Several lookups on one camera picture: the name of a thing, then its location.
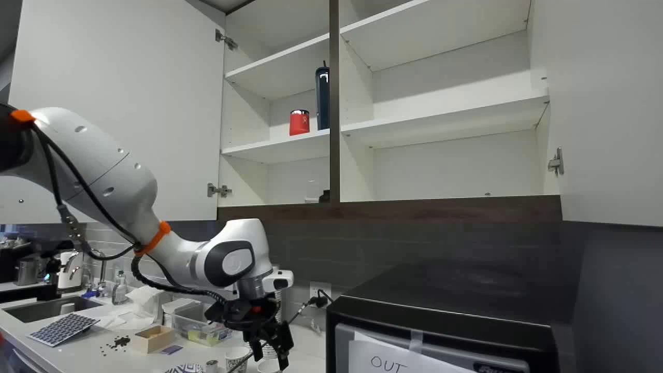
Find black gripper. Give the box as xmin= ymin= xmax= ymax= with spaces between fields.
xmin=205 ymin=292 xmax=297 ymax=373

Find white cupboard door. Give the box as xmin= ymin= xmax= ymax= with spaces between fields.
xmin=11 ymin=0 xmax=228 ymax=224
xmin=528 ymin=0 xmax=663 ymax=228

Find clear plastic storage box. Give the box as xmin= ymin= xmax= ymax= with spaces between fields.
xmin=169 ymin=300 xmax=233 ymax=346

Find small wooden box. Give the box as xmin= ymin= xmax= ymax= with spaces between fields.
xmin=128 ymin=324 xmax=178 ymax=356

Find white paper sign OUT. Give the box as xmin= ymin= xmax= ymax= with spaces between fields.
xmin=343 ymin=330 xmax=481 ymax=373

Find white box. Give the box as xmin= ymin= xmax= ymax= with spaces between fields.
xmin=127 ymin=285 xmax=169 ymax=313

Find small black parts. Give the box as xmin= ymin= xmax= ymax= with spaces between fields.
xmin=98 ymin=334 xmax=135 ymax=358

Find small clear bottle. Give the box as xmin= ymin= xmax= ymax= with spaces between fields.
xmin=110 ymin=269 xmax=132 ymax=307

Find metal door hinge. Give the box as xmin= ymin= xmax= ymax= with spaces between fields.
xmin=205 ymin=181 xmax=233 ymax=201
xmin=214 ymin=28 xmax=241 ymax=52
xmin=547 ymin=147 xmax=566 ymax=177

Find dark countertop appliance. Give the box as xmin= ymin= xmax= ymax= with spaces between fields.
xmin=326 ymin=264 xmax=576 ymax=373

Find blue grid panel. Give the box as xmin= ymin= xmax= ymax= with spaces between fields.
xmin=26 ymin=313 xmax=98 ymax=351

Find white kettle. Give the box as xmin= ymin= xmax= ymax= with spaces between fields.
xmin=54 ymin=250 xmax=84 ymax=292

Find red cup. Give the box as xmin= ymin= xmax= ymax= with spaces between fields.
xmin=288 ymin=109 xmax=311 ymax=137

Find steel sink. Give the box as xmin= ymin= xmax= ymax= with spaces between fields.
xmin=2 ymin=295 xmax=103 ymax=325

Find metal pot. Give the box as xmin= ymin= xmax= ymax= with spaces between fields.
xmin=13 ymin=253 xmax=48 ymax=289

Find dark blue tumbler bottle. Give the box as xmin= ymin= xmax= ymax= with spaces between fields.
xmin=315 ymin=60 xmax=333 ymax=131

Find black cable with slim plug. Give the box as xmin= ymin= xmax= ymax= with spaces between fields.
xmin=284 ymin=289 xmax=335 ymax=327

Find orange cable strap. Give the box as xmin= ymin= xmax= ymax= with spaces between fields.
xmin=9 ymin=107 xmax=38 ymax=126
xmin=132 ymin=220 xmax=173 ymax=259

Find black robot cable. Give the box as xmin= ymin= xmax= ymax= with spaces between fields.
xmin=28 ymin=126 xmax=233 ymax=300

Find white wall cupboard wood trim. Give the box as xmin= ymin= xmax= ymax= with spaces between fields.
xmin=217 ymin=0 xmax=563 ymax=224

